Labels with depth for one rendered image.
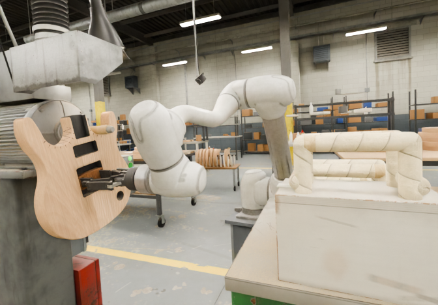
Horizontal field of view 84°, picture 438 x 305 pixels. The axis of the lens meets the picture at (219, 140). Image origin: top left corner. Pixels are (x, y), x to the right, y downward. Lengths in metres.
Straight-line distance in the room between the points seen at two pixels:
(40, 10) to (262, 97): 0.81
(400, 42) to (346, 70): 2.09
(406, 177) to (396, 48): 11.88
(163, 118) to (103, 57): 0.35
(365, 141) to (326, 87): 11.31
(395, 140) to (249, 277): 0.37
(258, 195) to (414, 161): 1.01
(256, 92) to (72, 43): 0.66
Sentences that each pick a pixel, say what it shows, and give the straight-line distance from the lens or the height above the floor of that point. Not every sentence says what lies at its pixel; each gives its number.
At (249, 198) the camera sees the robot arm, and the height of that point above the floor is 0.82.
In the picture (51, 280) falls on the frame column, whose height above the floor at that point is 0.64.
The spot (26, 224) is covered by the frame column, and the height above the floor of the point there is 0.90.
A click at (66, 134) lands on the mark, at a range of 0.92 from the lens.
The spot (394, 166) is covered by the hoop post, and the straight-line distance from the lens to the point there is 0.57.
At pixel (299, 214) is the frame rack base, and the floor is 1.07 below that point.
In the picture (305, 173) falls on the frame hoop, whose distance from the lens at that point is 0.48.
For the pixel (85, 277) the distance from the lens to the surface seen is 1.45.
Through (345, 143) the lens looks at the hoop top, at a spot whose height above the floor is 1.20.
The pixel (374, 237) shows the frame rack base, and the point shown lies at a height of 1.04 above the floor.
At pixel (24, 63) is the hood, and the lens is 1.00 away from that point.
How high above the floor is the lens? 1.23
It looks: 3 degrees down
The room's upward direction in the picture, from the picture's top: 3 degrees counter-clockwise
